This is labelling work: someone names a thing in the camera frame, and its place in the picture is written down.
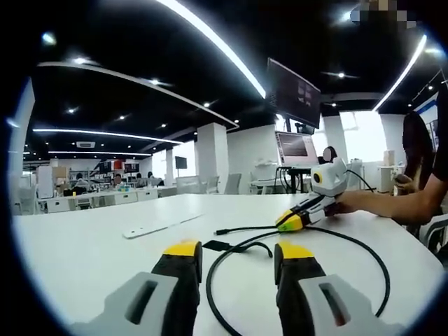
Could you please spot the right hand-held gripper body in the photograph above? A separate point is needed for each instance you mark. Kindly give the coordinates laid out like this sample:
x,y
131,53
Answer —
x,y
332,178

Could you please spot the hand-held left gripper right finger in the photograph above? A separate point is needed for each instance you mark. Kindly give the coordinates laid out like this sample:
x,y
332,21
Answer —
x,y
308,304

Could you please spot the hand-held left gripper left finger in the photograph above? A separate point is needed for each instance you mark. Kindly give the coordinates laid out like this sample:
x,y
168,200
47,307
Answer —
x,y
122,308

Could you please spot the white desk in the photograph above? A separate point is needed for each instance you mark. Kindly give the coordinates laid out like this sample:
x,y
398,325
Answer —
x,y
87,262

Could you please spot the person's right hand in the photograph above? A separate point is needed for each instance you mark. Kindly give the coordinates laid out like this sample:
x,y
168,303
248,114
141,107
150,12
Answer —
x,y
348,203

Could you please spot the pink lit monitor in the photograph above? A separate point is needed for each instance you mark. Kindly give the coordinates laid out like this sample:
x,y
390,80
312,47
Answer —
x,y
294,147

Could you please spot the grey office chair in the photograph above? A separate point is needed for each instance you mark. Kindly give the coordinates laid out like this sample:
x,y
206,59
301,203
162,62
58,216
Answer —
x,y
27,199
232,183
213,183

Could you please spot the white flat strip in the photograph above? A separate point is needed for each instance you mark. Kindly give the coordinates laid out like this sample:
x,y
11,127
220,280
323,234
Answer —
x,y
140,231

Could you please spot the large dark hanging monitor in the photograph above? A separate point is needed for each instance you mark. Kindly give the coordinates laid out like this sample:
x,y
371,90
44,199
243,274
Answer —
x,y
290,98

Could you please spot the row of white desks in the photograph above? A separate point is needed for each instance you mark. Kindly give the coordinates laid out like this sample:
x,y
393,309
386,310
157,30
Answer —
x,y
122,199

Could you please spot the blue white display board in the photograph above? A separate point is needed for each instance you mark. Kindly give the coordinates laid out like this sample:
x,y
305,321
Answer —
x,y
430,119

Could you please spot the long ceiling light strip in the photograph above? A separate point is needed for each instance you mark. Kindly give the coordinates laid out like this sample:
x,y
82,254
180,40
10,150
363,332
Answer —
x,y
402,73
217,38

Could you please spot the white board panel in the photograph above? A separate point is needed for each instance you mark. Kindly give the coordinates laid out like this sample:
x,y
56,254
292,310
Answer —
x,y
44,182

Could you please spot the thin ceiling light strip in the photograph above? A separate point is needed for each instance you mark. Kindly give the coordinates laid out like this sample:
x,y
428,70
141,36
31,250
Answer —
x,y
101,153
105,134

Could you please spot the ceiling air vent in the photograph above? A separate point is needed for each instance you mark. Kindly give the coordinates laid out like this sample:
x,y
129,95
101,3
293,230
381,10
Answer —
x,y
85,144

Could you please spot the small dark wall screen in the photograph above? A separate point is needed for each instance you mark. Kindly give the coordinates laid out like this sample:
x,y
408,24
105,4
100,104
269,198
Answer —
x,y
181,162

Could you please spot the red black wall display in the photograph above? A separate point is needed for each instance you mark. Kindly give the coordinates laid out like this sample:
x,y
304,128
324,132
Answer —
x,y
119,166

